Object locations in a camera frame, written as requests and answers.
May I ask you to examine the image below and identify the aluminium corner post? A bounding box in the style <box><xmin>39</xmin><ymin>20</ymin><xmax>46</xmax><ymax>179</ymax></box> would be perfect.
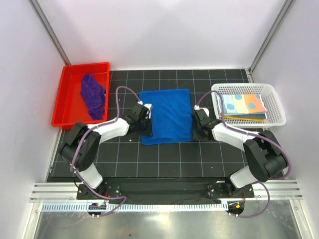
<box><xmin>28</xmin><ymin>0</ymin><xmax>71</xmax><ymax>66</ymax></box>
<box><xmin>249</xmin><ymin>0</ymin><xmax>295</xmax><ymax>75</ymax></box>

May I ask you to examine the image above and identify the red plastic bin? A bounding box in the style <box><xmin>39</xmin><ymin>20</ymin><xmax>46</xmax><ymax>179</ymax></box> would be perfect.
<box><xmin>51</xmin><ymin>62</ymin><xmax>110</xmax><ymax>130</ymax></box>

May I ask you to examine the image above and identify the black grid cutting mat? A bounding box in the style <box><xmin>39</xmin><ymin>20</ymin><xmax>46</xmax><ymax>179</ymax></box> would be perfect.
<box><xmin>47</xmin><ymin>69</ymin><xmax>278</xmax><ymax>178</ymax></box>

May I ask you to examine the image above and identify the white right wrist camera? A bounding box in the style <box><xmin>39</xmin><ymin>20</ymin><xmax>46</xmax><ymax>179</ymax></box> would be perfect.
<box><xmin>194</xmin><ymin>105</ymin><xmax>210</xmax><ymax>117</ymax></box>

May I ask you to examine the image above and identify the blue towel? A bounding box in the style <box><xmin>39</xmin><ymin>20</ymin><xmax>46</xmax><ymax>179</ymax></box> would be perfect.
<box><xmin>139</xmin><ymin>89</ymin><xmax>192</xmax><ymax>146</ymax></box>

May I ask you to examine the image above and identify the yellow tiger hello towel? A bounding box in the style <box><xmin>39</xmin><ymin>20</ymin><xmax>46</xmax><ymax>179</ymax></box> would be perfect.
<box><xmin>224</xmin><ymin>113</ymin><xmax>267</xmax><ymax>122</ymax></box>

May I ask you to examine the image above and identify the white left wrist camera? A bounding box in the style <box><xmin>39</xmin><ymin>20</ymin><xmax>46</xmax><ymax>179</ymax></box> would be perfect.
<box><xmin>138</xmin><ymin>101</ymin><xmax>153</xmax><ymax>111</ymax></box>

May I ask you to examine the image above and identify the right aluminium corner post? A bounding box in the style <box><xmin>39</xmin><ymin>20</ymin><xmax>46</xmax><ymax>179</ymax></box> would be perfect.
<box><xmin>249</xmin><ymin>0</ymin><xmax>295</xmax><ymax>75</ymax></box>

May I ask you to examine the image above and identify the white plastic mesh basket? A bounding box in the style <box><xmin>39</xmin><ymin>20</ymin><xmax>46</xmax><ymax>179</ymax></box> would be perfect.
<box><xmin>211</xmin><ymin>83</ymin><xmax>287</xmax><ymax>128</ymax></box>

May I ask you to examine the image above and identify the pastel striped towel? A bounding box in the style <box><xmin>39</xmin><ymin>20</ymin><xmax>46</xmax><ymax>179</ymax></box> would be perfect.
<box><xmin>216</xmin><ymin>94</ymin><xmax>267</xmax><ymax>115</ymax></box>

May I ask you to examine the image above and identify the left aluminium corner post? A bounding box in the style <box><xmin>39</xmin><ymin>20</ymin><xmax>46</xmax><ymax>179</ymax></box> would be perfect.
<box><xmin>28</xmin><ymin>0</ymin><xmax>71</xmax><ymax>66</ymax></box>

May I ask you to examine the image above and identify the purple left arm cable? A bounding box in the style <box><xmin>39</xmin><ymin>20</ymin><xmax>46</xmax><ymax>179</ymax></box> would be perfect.
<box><xmin>70</xmin><ymin>86</ymin><xmax>143</xmax><ymax>217</ymax></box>

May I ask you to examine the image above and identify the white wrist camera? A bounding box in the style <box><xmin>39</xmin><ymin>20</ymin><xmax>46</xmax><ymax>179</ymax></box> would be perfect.
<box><xmin>194</xmin><ymin>105</ymin><xmax>210</xmax><ymax>117</ymax></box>
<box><xmin>138</xmin><ymin>101</ymin><xmax>153</xmax><ymax>111</ymax></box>

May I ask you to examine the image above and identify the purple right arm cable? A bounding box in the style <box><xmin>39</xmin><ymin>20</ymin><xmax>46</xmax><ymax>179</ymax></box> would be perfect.
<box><xmin>196</xmin><ymin>90</ymin><xmax>293</xmax><ymax>219</ymax></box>

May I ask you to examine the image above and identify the purple towel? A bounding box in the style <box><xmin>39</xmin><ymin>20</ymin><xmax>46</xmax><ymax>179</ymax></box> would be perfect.
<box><xmin>80</xmin><ymin>74</ymin><xmax>106</xmax><ymax>120</ymax></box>

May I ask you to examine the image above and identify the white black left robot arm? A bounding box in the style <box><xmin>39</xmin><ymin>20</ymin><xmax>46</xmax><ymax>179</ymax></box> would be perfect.
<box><xmin>59</xmin><ymin>102</ymin><xmax>153</xmax><ymax>199</ymax></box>

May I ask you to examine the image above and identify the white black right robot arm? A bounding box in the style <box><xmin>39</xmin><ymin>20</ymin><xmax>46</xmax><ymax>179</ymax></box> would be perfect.
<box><xmin>191</xmin><ymin>106</ymin><xmax>290</xmax><ymax>197</ymax></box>

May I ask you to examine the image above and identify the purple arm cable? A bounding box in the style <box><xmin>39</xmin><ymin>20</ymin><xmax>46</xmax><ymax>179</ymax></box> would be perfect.
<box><xmin>196</xmin><ymin>90</ymin><xmax>293</xmax><ymax>219</ymax></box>
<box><xmin>70</xmin><ymin>86</ymin><xmax>143</xmax><ymax>217</ymax></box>

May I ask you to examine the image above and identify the aluminium front rail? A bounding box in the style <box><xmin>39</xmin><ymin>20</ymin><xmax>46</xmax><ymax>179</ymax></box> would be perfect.
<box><xmin>29</xmin><ymin>180</ymin><xmax>303</xmax><ymax>213</ymax></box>

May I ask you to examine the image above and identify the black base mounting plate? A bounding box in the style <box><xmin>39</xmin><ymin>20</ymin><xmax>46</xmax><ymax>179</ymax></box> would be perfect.
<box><xmin>77</xmin><ymin>177</ymin><xmax>254</xmax><ymax>204</ymax></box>

